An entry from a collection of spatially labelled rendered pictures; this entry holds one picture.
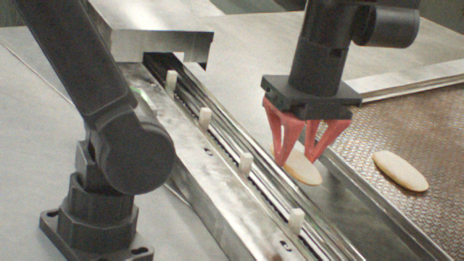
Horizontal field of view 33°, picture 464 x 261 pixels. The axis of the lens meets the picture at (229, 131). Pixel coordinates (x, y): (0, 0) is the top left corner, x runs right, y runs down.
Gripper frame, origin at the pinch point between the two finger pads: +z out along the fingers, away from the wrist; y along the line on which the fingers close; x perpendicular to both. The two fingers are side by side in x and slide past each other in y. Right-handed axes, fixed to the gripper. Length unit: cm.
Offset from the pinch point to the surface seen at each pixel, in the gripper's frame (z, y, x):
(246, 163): 6.6, 0.1, 10.5
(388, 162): 1.8, 15.0, 0.9
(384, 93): 0.4, 26.6, 18.9
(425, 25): 10, 88, 83
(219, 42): 11, 22, 66
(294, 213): 5.7, -0.3, -3.2
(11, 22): 27, -8, 122
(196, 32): 1.1, 6.1, 45.0
